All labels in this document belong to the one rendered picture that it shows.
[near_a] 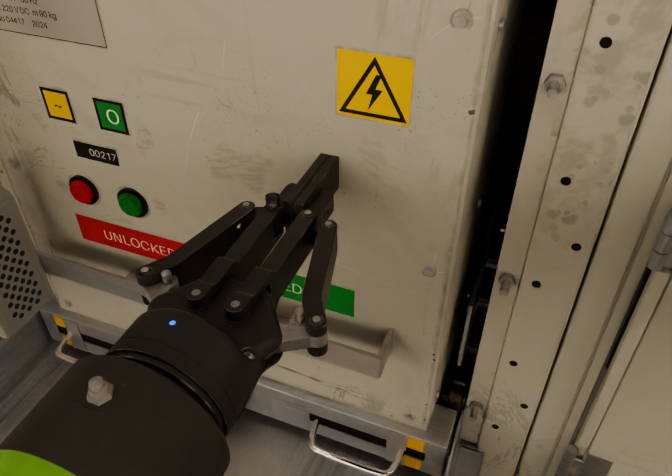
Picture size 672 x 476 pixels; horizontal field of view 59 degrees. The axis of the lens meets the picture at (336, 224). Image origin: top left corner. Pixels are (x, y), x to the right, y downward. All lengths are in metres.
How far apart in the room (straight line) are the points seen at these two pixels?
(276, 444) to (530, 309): 0.35
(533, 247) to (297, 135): 0.22
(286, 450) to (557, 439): 0.30
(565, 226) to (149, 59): 0.36
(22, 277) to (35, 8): 0.28
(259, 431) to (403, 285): 0.32
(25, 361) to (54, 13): 0.49
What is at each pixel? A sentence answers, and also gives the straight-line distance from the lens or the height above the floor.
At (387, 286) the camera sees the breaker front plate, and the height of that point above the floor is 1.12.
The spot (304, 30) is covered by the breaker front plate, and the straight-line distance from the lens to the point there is 0.43.
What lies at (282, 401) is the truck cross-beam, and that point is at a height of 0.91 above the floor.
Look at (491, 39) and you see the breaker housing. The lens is 0.40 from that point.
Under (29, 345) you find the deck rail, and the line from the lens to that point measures 0.89.
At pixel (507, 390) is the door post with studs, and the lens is 0.67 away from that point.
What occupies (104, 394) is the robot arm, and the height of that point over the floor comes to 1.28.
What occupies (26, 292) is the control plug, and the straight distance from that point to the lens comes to 0.72.
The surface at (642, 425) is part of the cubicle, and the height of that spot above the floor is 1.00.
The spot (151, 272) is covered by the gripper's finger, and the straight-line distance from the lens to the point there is 0.38.
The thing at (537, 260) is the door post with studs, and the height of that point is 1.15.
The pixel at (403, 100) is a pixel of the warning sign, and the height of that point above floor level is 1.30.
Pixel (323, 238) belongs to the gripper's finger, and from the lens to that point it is 0.39.
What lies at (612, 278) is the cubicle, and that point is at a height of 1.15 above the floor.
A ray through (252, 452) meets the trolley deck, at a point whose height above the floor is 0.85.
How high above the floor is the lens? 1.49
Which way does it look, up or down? 38 degrees down
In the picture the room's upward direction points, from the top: straight up
